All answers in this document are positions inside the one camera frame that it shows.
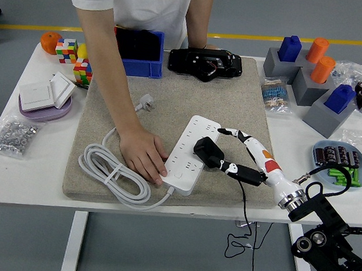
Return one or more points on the person's right hand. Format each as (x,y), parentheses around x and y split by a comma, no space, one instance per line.
(141,154)

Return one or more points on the person's left hand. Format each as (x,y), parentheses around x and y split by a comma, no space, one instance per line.
(212,47)

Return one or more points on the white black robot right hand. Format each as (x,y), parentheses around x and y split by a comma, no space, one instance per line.
(275,175)

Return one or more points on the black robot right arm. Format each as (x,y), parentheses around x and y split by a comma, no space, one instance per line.
(320,205)

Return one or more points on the person's right forearm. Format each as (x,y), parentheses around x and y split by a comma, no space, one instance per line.
(110,72)

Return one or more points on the person's left forearm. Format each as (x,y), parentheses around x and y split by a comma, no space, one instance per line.
(199,16)

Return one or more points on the black electronic device housing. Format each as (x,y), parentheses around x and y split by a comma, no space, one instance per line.
(181,59)

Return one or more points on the small black capacitor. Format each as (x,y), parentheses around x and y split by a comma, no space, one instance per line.
(342,156)
(354,159)
(330,155)
(320,155)

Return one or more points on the grey-brown felt mat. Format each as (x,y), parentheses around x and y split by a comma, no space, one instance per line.
(178,91)

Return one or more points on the grey socket block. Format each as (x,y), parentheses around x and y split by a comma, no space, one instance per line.
(325,121)
(305,89)
(271,67)

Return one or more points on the blue plastic bin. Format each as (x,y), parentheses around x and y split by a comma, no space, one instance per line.
(142,70)

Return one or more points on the black and red cloth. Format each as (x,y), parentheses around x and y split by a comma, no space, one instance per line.
(138,46)

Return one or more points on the blue square peg block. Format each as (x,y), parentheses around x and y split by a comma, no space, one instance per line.
(341,98)
(290,50)

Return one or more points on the person torso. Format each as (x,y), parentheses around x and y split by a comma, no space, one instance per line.
(148,2)

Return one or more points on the clear bag of resistors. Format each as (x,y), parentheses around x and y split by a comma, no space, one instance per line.
(275,94)

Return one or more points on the small dark metal tool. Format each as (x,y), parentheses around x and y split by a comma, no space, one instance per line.
(81,85)

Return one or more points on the purple oval tray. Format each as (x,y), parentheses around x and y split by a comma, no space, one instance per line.
(49,116)

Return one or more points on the multicolour puzzle cube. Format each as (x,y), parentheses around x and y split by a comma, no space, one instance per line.
(82,71)
(66,52)

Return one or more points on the orange cylinder peg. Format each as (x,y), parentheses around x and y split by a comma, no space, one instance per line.
(323,71)
(318,50)

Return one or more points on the yellow lemon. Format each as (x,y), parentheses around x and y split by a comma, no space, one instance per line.
(82,50)

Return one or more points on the clear bag of blue parts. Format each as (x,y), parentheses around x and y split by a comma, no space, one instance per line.
(354,73)

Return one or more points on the clear bag of metal nuts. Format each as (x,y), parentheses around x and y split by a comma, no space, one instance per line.
(13,135)

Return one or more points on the orange fruit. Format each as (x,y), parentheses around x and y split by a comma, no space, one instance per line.
(48,43)

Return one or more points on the white wall switch panel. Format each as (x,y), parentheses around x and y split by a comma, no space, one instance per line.
(35,95)
(63,88)

